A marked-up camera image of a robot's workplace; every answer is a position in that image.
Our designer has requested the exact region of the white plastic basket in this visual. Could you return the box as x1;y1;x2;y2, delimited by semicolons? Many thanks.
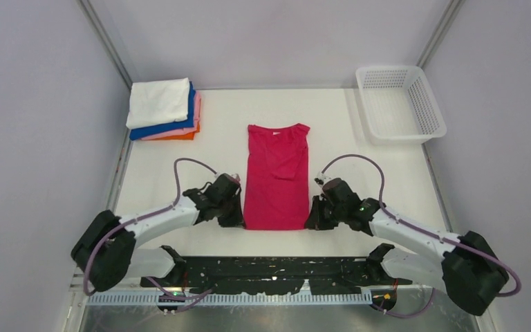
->
355;66;447;145

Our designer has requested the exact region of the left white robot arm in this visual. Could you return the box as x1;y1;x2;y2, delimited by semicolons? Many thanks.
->
71;174;243;295

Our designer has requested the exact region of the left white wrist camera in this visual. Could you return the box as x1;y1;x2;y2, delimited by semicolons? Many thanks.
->
228;174;241;183

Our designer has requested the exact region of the aluminium frame rail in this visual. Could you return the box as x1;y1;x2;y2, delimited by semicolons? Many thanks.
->
69;256;486;307

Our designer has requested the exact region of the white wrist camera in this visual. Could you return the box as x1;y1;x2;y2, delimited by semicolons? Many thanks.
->
228;174;241;183
315;172;332;188

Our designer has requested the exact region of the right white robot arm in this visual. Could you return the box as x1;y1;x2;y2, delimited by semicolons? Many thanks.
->
305;175;510;316

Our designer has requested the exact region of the blue folded t-shirt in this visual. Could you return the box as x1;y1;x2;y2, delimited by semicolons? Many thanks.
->
128;81;200;140

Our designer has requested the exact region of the white folded t-shirt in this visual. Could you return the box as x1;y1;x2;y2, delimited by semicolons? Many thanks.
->
126;77;191;129

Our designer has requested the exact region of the magenta t-shirt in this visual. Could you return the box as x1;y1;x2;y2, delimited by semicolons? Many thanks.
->
243;123;310;231

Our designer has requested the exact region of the pink folded t-shirt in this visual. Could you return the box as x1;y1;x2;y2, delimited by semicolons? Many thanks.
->
140;91;203;142

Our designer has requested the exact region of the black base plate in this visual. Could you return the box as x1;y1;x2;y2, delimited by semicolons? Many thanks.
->
157;256;395;295

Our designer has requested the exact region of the orange folded t-shirt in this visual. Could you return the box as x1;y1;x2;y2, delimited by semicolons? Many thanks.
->
153;124;201;140

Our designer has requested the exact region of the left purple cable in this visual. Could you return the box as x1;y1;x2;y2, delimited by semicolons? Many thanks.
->
82;158;221;313

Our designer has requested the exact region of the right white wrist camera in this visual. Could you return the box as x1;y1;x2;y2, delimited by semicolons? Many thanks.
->
315;172;332;188

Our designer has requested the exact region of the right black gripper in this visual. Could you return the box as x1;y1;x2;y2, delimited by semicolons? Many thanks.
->
306;195;346;230

